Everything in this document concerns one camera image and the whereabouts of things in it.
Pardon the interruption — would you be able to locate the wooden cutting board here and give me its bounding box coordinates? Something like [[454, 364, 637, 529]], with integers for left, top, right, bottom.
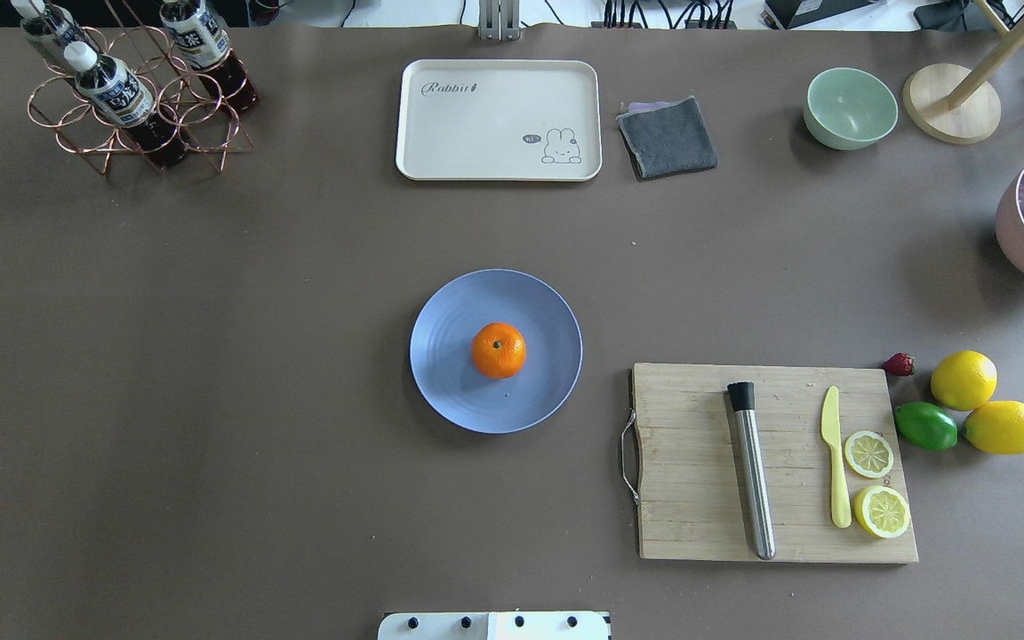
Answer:
[[631, 362, 918, 564]]

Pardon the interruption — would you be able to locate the yellow lemon upper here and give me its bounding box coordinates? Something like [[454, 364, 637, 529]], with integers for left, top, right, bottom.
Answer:
[[931, 351, 998, 411]]

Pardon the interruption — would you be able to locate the steel muddler black tip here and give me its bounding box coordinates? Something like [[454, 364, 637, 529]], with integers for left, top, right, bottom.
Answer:
[[727, 381, 777, 562]]

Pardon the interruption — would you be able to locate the lemon slice upper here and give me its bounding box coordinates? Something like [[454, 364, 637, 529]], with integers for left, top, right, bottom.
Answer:
[[843, 430, 895, 479]]

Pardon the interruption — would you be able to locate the blue round plate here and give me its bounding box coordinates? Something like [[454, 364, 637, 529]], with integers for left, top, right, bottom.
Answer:
[[409, 268, 582, 434]]

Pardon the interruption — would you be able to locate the yellow lemon lower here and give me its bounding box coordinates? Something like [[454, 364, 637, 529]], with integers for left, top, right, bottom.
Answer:
[[964, 400, 1024, 455]]

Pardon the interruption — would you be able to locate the yellow plastic knife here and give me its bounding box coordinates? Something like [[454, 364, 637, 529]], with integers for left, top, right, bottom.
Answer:
[[820, 386, 852, 528]]

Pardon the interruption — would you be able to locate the cream rabbit tray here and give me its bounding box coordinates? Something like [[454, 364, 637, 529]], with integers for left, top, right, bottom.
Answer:
[[395, 60, 603, 181]]

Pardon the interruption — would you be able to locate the tea bottle right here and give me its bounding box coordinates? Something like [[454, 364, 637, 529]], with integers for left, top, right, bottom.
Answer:
[[159, 1, 259, 114]]

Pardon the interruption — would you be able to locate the orange mandarin fruit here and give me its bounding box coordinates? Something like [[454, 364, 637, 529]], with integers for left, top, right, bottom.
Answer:
[[471, 323, 527, 380]]

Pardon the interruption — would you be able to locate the red strawberry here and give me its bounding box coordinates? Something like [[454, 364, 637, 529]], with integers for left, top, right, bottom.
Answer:
[[881, 352, 916, 377]]

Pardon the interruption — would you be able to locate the green ceramic bowl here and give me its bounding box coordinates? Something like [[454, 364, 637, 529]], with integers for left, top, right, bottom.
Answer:
[[802, 68, 899, 151]]

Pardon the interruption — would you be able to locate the green lime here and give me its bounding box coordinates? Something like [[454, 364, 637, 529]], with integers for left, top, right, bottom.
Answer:
[[893, 401, 959, 451]]

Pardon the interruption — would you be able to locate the copper wire bottle rack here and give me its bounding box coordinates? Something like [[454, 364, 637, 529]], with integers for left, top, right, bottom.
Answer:
[[26, 1, 253, 175]]

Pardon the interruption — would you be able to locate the tea bottle front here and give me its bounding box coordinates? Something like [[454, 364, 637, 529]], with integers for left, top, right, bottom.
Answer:
[[62, 41, 188, 167]]

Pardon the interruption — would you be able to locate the lemon half lower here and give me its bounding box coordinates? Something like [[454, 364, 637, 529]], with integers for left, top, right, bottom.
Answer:
[[852, 485, 911, 540]]

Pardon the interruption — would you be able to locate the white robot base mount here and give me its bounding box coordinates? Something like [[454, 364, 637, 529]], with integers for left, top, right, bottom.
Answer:
[[377, 611, 612, 639]]

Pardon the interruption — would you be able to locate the grey folded cloth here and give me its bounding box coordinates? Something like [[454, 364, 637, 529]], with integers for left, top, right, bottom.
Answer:
[[615, 96, 719, 180]]

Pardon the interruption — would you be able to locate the wooden cup stand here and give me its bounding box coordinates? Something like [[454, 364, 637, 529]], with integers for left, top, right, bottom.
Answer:
[[901, 1, 1024, 145]]

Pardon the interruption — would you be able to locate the yellow lemon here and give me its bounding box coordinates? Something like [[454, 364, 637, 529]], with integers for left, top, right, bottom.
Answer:
[[964, 400, 1024, 455], [931, 351, 998, 411]]

